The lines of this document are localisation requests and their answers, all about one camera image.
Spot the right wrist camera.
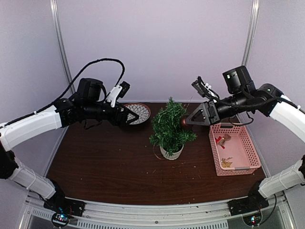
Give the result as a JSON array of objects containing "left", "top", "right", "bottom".
[{"left": 192, "top": 76, "right": 220, "bottom": 99}]

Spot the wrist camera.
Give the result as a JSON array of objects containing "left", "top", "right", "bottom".
[
  {"left": 106, "top": 81, "right": 130, "bottom": 108},
  {"left": 192, "top": 76, "right": 220, "bottom": 99}
]

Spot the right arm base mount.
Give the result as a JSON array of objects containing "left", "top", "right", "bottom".
[{"left": 227, "top": 197, "right": 269, "bottom": 216}]

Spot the gold star ornament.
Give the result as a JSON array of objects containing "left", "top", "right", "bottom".
[{"left": 221, "top": 160, "right": 232, "bottom": 168}]

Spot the left aluminium frame post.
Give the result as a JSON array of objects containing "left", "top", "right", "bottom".
[{"left": 49, "top": 0, "right": 80, "bottom": 107}]

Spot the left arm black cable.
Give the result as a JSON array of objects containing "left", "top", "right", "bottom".
[{"left": 0, "top": 58, "right": 126, "bottom": 129}]

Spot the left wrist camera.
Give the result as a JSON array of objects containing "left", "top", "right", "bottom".
[{"left": 106, "top": 81, "right": 130, "bottom": 108}]

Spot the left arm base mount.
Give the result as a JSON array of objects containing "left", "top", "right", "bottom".
[{"left": 43, "top": 198, "right": 85, "bottom": 217}]

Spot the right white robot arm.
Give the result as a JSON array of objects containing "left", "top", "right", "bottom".
[{"left": 184, "top": 65, "right": 305, "bottom": 211}]

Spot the small green christmas tree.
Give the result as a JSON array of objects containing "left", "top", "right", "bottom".
[{"left": 149, "top": 97, "right": 197, "bottom": 160}]

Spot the red bauble ornament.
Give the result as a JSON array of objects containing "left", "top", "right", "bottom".
[{"left": 180, "top": 115, "right": 193, "bottom": 130}]

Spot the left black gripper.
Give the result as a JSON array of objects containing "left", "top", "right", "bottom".
[{"left": 83, "top": 101, "right": 139, "bottom": 127}]

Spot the pink plastic basket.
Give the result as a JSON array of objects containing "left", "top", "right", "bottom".
[{"left": 209, "top": 123, "right": 261, "bottom": 177}]

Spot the fairy light wire string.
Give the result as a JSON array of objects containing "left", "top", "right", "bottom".
[{"left": 152, "top": 96, "right": 193, "bottom": 160}]

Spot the aluminium frame post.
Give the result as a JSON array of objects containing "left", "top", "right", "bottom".
[
  {"left": 231, "top": 0, "right": 260, "bottom": 103},
  {"left": 49, "top": 0, "right": 80, "bottom": 107}
]

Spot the patterned ceramic plate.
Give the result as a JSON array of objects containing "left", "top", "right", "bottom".
[{"left": 125, "top": 103, "right": 151, "bottom": 125}]

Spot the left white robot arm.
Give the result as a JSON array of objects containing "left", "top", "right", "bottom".
[{"left": 0, "top": 78, "right": 139, "bottom": 212}]

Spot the red burlap bow ornament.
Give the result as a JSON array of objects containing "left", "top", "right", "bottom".
[{"left": 214, "top": 134, "right": 232, "bottom": 149}]

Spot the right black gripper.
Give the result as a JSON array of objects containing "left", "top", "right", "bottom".
[{"left": 185, "top": 90, "right": 250, "bottom": 126}]

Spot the right aluminium frame post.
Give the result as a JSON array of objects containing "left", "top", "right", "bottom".
[{"left": 231, "top": 0, "right": 260, "bottom": 103}]

